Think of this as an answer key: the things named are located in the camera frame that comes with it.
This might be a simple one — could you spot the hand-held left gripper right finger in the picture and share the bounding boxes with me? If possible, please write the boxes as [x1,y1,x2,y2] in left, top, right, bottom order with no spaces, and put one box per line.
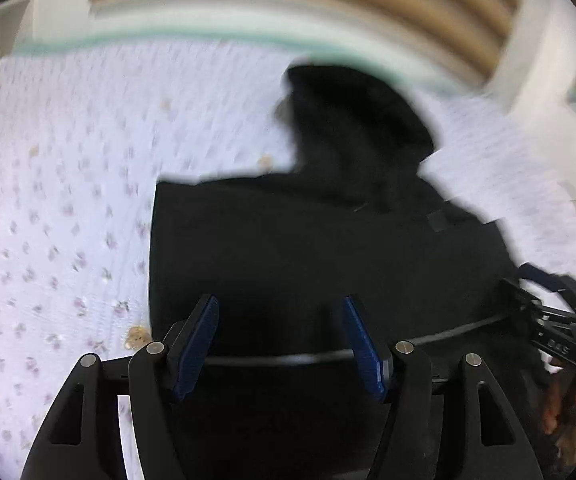
[344,294,544,480]

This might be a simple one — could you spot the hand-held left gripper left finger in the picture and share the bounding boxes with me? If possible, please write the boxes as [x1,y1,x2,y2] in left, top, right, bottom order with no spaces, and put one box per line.
[20,294,220,480]

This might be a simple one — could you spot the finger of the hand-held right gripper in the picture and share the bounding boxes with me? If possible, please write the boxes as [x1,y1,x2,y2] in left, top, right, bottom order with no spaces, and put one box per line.
[517,262,576,307]
[498,278,545,334]

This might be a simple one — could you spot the black jacket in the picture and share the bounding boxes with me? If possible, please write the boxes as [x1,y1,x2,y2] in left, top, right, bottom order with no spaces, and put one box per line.
[147,62,569,480]

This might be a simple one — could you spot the person's right hand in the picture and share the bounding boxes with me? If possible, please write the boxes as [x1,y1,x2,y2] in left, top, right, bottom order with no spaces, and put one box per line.
[542,369,576,467]

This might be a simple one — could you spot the white floral quilt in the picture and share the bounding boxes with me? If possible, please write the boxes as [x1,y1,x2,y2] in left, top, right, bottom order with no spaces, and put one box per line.
[0,42,576,480]

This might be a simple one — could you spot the green bed sheet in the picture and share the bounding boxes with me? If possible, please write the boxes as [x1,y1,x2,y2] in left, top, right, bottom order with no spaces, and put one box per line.
[15,30,469,96]

